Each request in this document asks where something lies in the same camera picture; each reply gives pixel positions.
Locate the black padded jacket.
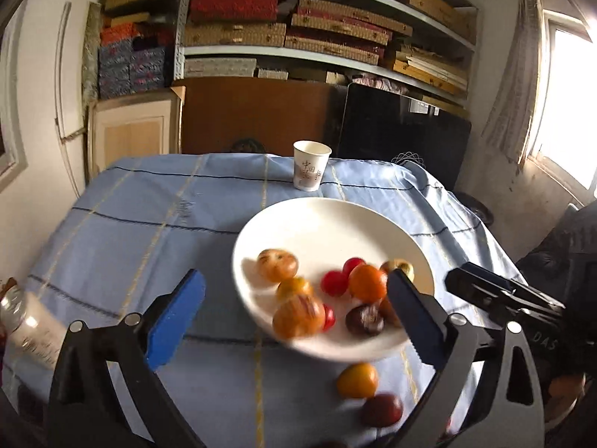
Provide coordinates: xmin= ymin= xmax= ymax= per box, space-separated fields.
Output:
xmin=515 ymin=203 xmax=597 ymax=309

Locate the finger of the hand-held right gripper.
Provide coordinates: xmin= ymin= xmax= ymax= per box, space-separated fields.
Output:
xmin=445 ymin=271 xmax=561 ymax=333
xmin=459 ymin=262 xmax=566 ymax=314

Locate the blue checked tablecloth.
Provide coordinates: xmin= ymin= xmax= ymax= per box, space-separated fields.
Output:
xmin=0 ymin=152 xmax=532 ymax=448

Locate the white curved pipe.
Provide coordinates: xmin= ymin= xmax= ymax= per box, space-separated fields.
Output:
xmin=53 ymin=2 xmax=89 ymax=197

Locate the pale curtain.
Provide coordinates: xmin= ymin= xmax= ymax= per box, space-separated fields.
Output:
xmin=480 ymin=0 xmax=553 ymax=164

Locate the bright window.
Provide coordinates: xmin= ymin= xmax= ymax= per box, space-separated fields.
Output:
xmin=527 ymin=9 xmax=597 ymax=197

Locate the green patterned panel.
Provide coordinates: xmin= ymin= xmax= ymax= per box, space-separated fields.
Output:
xmin=81 ymin=2 xmax=103 ymax=103

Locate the white metal shelf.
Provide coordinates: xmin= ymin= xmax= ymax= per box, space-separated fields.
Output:
xmin=172 ymin=0 xmax=481 ymax=103

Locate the dark carved chair back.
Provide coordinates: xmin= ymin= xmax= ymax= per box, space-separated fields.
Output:
xmin=223 ymin=137 xmax=277 ymax=156

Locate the dark purple plum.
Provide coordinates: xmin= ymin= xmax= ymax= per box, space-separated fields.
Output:
xmin=361 ymin=393 xmax=404 ymax=427

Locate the light wooden framed panel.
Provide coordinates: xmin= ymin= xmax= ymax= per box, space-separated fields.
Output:
xmin=88 ymin=86 xmax=186 ymax=183

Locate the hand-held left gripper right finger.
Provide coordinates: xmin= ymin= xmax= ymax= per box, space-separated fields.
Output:
xmin=386 ymin=268 xmax=546 ymax=448

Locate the stack of blue patterned boxes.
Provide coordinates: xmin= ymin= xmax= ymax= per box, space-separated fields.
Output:
xmin=98 ymin=25 xmax=175 ymax=99

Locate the person's right hand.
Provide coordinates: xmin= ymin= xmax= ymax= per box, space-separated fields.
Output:
xmin=546 ymin=373 xmax=587 ymax=425

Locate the black glass panel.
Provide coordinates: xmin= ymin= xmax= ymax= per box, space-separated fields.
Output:
xmin=336 ymin=83 xmax=473 ymax=192

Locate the white paper cup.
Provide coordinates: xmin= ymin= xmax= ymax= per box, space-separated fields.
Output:
xmin=293 ymin=140 xmax=332 ymax=192

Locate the brown wooden board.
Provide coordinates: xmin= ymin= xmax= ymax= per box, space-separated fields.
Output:
xmin=172 ymin=77 xmax=348 ymax=155

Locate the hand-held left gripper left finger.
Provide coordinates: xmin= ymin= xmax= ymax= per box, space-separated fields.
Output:
xmin=47 ymin=268 xmax=207 ymax=448

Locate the white drink can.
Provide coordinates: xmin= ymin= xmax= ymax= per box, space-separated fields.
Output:
xmin=0 ymin=287 xmax=63 ymax=369

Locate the blemished small orange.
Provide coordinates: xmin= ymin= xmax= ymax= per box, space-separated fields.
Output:
xmin=272 ymin=293 xmax=326 ymax=340
xmin=256 ymin=248 xmax=299 ymax=283

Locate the dark water chestnut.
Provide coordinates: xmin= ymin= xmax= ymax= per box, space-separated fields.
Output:
xmin=345 ymin=304 xmax=385 ymax=337

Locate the black round container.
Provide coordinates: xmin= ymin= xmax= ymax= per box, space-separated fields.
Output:
xmin=454 ymin=191 xmax=495 ymax=227

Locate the stack of patterned flat boxes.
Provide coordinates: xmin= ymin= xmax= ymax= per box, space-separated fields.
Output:
xmin=184 ymin=0 xmax=479 ymax=103

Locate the white plate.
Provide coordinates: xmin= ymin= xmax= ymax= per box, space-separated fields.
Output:
xmin=232 ymin=197 xmax=436 ymax=362

